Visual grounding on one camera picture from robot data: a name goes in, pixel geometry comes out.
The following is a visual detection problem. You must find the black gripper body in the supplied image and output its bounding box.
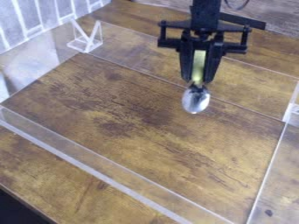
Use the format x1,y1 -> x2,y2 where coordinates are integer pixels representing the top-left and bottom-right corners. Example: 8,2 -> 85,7
158,0 -> 251,54

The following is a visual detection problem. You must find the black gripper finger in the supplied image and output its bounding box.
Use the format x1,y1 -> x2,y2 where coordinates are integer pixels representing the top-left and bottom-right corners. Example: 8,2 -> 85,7
203,41 -> 225,84
179,40 -> 194,82

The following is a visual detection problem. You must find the green handled metal spoon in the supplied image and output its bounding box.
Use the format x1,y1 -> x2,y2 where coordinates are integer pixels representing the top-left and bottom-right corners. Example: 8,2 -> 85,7
182,50 -> 211,114

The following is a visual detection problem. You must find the clear acrylic front barrier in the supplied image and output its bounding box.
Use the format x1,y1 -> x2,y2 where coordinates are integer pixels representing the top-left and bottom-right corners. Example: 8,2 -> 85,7
0,106 -> 234,224

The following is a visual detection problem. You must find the clear acrylic barrier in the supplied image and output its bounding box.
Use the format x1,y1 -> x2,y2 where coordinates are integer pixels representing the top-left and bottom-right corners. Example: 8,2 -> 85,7
247,82 -> 299,224
0,106 -> 234,224

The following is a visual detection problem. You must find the clear acrylic right barrier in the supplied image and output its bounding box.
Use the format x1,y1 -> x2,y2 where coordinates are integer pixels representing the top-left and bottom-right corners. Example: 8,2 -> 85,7
247,82 -> 299,224

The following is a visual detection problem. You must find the black strip on back wall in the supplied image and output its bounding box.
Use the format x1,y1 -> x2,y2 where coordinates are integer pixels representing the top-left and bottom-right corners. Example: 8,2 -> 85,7
190,5 -> 267,31

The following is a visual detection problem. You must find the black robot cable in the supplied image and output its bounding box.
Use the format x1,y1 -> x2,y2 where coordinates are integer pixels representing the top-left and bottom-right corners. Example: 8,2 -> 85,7
223,0 -> 253,11

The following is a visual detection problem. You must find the clear acrylic triangular bracket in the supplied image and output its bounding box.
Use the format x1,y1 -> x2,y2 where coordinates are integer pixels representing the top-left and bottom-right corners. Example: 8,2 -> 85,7
67,20 -> 105,53

